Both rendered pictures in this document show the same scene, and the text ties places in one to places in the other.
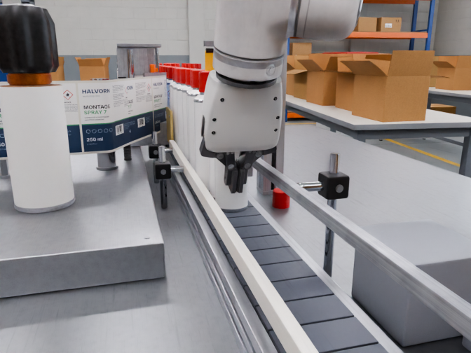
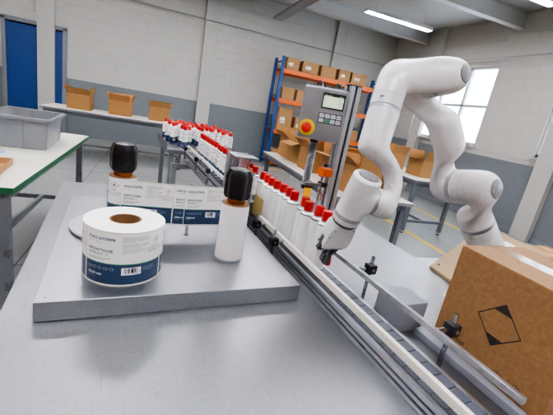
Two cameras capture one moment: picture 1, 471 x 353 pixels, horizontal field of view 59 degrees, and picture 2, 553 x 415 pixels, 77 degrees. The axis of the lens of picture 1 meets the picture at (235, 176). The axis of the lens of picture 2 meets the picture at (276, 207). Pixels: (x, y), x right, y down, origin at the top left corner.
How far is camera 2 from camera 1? 0.63 m
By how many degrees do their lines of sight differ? 12
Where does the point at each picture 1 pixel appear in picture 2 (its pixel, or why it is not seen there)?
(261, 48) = (357, 218)
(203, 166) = (299, 244)
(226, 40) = (345, 213)
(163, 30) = (178, 76)
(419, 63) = not seen: hidden behind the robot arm
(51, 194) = (237, 254)
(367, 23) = not seen: hidden behind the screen
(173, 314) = (310, 315)
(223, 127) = (332, 240)
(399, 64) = (366, 161)
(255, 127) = (342, 241)
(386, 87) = not seen: hidden behind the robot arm
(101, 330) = (288, 320)
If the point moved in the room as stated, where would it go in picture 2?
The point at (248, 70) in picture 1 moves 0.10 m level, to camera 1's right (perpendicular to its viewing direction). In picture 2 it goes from (350, 224) to (382, 228)
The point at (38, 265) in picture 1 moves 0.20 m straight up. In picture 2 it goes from (254, 291) to (266, 226)
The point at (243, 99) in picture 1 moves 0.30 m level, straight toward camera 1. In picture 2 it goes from (342, 231) to (388, 282)
